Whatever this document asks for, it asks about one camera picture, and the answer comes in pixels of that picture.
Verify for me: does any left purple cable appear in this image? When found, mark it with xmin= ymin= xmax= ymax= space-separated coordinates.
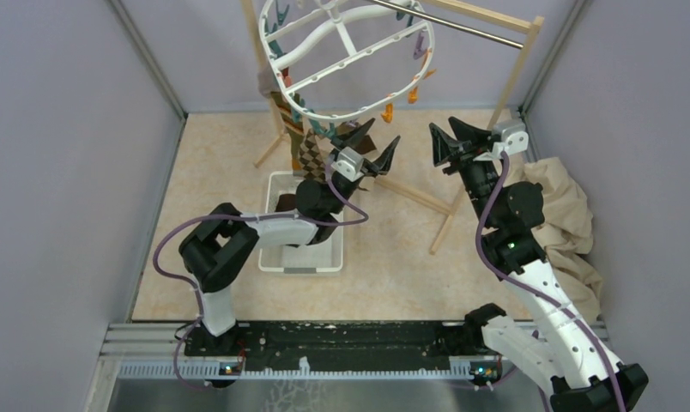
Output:
xmin=151 ymin=159 xmax=370 ymax=393

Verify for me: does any beige crumpled cloth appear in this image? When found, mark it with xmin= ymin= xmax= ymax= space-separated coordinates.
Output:
xmin=522 ymin=157 xmax=603 ymax=324

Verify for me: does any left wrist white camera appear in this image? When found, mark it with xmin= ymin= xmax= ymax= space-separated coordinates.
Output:
xmin=331 ymin=147 xmax=366 ymax=182

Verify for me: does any beige brown sock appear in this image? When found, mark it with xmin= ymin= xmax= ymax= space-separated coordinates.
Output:
xmin=353 ymin=135 xmax=377 ymax=191

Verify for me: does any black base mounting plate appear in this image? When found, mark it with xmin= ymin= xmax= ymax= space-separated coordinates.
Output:
xmin=176 ymin=321 xmax=516 ymax=388

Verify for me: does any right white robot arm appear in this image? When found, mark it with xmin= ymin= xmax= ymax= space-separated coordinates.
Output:
xmin=429 ymin=117 xmax=649 ymax=411

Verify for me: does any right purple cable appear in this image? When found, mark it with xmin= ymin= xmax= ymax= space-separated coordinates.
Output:
xmin=474 ymin=148 xmax=627 ymax=412

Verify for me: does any grey sock on hanger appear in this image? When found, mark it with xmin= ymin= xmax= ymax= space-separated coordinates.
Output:
xmin=257 ymin=66 xmax=280 ymax=99

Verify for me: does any orange green sock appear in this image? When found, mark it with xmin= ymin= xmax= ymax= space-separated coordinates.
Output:
xmin=269 ymin=92 xmax=305 ymax=174

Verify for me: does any dark brown sock in basket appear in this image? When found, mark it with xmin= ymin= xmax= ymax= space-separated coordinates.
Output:
xmin=275 ymin=193 xmax=298 ymax=213

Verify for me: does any white slotted cable duct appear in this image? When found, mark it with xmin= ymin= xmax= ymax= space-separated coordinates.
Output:
xmin=117 ymin=358 xmax=473 ymax=381

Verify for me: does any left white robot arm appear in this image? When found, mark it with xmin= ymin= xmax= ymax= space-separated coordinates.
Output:
xmin=179 ymin=120 xmax=401 ymax=355

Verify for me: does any brown checkered sock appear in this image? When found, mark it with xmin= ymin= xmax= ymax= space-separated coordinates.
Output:
xmin=296 ymin=130 xmax=326 ymax=183

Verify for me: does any white plastic basket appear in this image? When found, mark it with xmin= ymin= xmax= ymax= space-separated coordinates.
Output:
xmin=257 ymin=171 xmax=344 ymax=276

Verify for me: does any white round clip hanger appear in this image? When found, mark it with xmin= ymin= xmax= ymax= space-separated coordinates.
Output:
xmin=258 ymin=1 xmax=435 ymax=126

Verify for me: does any wrist white camera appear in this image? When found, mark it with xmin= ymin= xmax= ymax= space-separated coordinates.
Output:
xmin=331 ymin=147 xmax=366 ymax=182
xmin=491 ymin=118 xmax=530 ymax=158

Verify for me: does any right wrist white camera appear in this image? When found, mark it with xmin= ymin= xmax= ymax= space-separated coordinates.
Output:
xmin=491 ymin=118 xmax=530 ymax=158

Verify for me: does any wooden drying rack frame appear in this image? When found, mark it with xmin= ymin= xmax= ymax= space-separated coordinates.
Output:
xmin=239 ymin=0 xmax=546 ymax=255

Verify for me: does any purple cable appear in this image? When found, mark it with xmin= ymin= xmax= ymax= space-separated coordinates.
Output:
xmin=151 ymin=159 xmax=370 ymax=393
xmin=474 ymin=148 xmax=627 ymax=412

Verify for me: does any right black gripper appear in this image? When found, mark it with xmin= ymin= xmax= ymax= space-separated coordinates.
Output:
xmin=431 ymin=116 xmax=503 ymax=228

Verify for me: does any metal hanging rod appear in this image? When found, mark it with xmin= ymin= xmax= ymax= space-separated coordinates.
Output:
xmin=367 ymin=0 xmax=524 ymax=50

